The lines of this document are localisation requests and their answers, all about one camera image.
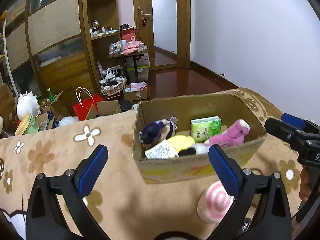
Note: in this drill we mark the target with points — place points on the black white penguin plush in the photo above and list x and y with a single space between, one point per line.
194 149

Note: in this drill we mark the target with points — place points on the clear plastic storage bin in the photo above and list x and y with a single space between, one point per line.
142 72

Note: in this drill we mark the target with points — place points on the yellow plush toy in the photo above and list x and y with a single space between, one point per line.
181 142

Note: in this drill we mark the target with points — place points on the pink plush bear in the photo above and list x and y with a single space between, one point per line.
235 135

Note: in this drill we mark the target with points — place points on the green tissue pack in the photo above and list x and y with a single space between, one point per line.
204 128

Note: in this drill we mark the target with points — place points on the wooden wardrobe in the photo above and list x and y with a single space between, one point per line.
56 44

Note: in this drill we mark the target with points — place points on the wooden door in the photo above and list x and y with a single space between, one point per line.
164 26

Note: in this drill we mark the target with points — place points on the red paper bag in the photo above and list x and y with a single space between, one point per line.
81 109

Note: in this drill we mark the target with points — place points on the white round plush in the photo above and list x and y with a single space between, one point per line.
27 105

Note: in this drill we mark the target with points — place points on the green frog toy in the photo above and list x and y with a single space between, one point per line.
32 125

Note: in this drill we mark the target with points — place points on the beige floral blanket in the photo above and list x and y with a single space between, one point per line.
137 198

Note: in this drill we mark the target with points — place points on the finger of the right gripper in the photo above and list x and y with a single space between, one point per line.
285 132
301 124

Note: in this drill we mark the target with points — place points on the small cardboard box with papers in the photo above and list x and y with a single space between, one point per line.
136 91

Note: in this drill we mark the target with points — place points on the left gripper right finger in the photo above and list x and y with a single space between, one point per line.
272 218

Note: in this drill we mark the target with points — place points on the white-haired purple plush doll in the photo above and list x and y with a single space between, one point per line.
155 132

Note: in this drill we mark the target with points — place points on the green glass bottle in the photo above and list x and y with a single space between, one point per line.
51 96

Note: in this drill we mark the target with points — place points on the person right hand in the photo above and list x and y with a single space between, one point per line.
305 189

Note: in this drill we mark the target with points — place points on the pink swirl plush roll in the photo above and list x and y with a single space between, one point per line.
214 203

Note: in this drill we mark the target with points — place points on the red gift box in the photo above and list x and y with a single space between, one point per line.
128 34

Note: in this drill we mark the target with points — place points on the open cardboard box on floor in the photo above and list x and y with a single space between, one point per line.
8 112

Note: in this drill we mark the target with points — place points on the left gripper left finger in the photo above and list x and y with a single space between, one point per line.
45 219

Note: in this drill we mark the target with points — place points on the wicker basket with toys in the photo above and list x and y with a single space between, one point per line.
113 81

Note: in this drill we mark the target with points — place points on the small black side table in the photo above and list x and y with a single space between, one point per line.
138 58

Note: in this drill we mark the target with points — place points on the white shelf rack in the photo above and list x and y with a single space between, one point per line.
5 56

